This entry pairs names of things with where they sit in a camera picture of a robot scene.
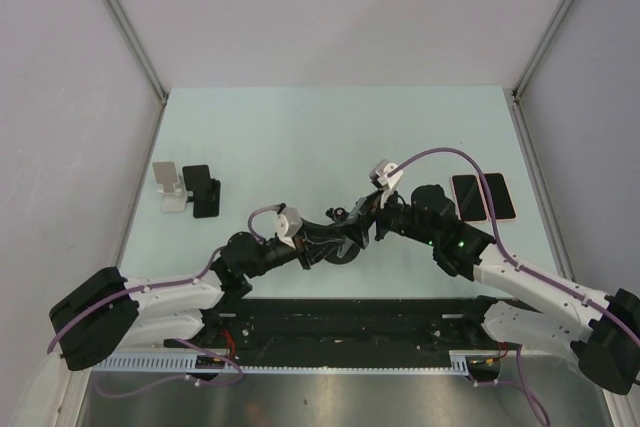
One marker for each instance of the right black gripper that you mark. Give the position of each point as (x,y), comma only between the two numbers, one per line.
(373,211)

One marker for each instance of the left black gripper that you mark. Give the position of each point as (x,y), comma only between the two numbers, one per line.
(311,243)

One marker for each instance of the black round-base phone mount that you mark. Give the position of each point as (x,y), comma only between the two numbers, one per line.
(335,232)

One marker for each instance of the pink phone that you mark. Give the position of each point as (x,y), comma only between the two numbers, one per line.
(502,202)
(468,197)

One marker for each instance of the black phone stand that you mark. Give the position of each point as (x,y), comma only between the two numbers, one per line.
(204,191)

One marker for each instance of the white silver phone stand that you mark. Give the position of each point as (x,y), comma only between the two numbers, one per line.
(171,187)

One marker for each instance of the white phone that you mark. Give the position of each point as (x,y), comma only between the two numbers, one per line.
(350,248)

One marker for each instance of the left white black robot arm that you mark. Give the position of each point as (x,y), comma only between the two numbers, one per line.
(109,311)

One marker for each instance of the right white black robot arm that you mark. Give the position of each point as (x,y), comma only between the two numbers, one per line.
(595,330)

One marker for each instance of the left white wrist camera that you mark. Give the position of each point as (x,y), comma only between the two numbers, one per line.
(288,224)

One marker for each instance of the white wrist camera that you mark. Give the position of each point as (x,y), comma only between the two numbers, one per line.
(385,176)
(288,224)

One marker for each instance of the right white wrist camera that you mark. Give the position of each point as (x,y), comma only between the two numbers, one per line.
(385,176)

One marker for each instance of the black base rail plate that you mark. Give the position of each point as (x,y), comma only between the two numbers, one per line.
(345,333)

